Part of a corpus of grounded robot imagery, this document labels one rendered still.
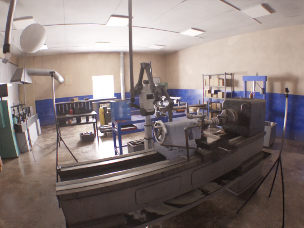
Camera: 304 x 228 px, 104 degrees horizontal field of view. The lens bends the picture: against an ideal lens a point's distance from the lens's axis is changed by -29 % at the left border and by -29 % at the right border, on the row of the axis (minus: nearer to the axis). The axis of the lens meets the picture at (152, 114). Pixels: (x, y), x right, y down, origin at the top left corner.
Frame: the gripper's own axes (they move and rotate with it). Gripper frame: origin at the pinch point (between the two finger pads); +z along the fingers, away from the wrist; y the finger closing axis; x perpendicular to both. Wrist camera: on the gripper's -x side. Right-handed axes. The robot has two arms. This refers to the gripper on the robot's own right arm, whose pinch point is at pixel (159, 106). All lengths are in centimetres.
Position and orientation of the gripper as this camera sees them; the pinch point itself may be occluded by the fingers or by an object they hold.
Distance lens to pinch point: 214.5
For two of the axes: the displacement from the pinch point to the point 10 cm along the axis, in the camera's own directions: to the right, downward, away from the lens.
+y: 8.0, -1.3, 5.9
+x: -5.0, 4.0, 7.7
